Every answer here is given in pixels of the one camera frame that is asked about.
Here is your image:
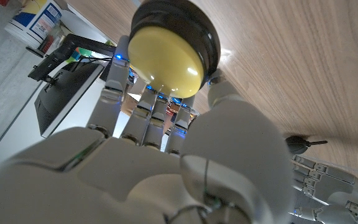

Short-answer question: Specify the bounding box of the small black round device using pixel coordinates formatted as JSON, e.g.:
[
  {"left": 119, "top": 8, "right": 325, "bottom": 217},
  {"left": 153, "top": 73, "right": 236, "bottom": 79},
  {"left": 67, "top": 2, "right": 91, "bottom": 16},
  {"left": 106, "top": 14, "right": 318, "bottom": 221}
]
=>
[{"left": 285, "top": 135, "right": 328, "bottom": 156}]

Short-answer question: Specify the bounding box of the yellow button with black base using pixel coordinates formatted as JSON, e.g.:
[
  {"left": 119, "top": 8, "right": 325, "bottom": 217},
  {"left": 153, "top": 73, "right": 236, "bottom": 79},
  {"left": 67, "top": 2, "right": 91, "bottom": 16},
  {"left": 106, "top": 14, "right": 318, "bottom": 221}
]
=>
[{"left": 127, "top": 0, "right": 222, "bottom": 99}]

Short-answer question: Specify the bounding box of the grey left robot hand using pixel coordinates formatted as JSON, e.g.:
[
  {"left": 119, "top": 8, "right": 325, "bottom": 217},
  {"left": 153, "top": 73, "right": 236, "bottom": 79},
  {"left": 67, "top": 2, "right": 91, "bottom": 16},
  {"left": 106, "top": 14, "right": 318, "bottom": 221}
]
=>
[{"left": 289, "top": 154, "right": 358, "bottom": 224}]

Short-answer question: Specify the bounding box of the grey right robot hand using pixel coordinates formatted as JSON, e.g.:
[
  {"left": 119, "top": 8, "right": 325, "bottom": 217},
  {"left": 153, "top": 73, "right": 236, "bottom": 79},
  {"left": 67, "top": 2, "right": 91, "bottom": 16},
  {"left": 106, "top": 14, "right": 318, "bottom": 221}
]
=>
[{"left": 0, "top": 35, "right": 295, "bottom": 224}]

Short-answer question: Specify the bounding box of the clear glass with items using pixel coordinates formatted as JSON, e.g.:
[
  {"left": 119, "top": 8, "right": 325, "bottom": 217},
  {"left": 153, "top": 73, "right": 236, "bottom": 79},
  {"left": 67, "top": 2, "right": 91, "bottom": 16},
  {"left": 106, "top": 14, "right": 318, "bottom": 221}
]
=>
[{"left": 39, "top": 26, "right": 62, "bottom": 54}]

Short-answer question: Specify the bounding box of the white canister with blue label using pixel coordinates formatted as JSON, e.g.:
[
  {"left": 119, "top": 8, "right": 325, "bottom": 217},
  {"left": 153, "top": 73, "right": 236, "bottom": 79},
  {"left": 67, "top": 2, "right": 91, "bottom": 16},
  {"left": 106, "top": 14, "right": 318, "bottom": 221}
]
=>
[{"left": 4, "top": 0, "right": 63, "bottom": 49}]

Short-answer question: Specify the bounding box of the black computer monitor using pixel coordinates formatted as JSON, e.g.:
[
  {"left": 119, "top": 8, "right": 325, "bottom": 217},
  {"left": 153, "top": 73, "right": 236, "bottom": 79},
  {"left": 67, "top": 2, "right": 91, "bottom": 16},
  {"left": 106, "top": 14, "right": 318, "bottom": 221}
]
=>
[{"left": 27, "top": 33, "right": 118, "bottom": 139}]

